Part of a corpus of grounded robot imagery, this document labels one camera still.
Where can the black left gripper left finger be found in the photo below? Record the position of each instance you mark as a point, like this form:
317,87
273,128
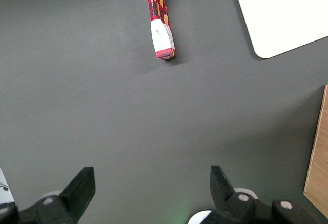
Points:
77,190

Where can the white rounded plastic tray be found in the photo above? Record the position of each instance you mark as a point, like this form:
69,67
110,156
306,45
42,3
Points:
282,11

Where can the red plaid cookie box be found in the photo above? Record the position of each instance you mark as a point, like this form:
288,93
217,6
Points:
159,19

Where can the white sheet with black print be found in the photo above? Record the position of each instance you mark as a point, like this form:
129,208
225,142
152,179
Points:
4,188

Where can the white round object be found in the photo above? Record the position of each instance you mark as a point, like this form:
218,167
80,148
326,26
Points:
200,217

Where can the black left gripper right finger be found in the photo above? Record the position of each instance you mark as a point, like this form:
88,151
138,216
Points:
221,190

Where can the light wooden board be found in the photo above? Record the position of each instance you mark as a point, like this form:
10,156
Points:
319,162

